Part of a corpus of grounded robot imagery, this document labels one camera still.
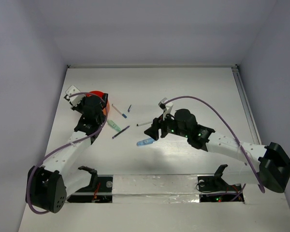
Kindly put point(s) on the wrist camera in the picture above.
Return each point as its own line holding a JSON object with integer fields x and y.
{"x": 69, "y": 92}
{"x": 166, "y": 106}

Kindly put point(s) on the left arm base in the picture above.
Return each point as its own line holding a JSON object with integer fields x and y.
{"x": 99, "y": 189}

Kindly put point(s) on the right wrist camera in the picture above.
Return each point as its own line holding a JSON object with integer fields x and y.
{"x": 166, "y": 106}

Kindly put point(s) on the orange highlighter black body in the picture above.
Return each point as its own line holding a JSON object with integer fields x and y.
{"x": 105, "y": 97}

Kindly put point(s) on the purple pen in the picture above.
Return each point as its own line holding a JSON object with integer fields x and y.
{"x": 120, "y": 132}

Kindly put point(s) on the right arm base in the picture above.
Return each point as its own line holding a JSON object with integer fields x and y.
{"x": 213, "y": 189}

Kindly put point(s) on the blue capped white marker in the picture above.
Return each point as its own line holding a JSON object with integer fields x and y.
{"x": 121, "y": 113}

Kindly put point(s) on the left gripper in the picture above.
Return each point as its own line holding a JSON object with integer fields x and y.
{"x": 77, "y": 108}

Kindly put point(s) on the orange round container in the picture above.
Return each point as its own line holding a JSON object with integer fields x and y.
{"x": 101, "y": 95}

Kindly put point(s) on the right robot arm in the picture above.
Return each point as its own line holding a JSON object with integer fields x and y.
{"x": 268, "y": 165}

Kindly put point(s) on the green correction tape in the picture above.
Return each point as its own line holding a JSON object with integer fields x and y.
{"x": 113, "y": 125}

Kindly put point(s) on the aluminium side rail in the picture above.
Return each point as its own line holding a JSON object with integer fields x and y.
{"x": 250, "y": 116}

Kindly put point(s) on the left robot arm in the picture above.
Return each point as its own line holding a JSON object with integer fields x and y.
{"x": 55, "y": 178}

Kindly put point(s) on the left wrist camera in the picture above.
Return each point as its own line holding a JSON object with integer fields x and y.
{"x": 69, "y": 92}

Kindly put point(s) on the black capped white marker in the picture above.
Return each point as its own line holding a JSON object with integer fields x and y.
{"x": 144, "y": 123}

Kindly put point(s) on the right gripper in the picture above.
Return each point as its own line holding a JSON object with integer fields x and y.
{"x": 158, "y": 123}

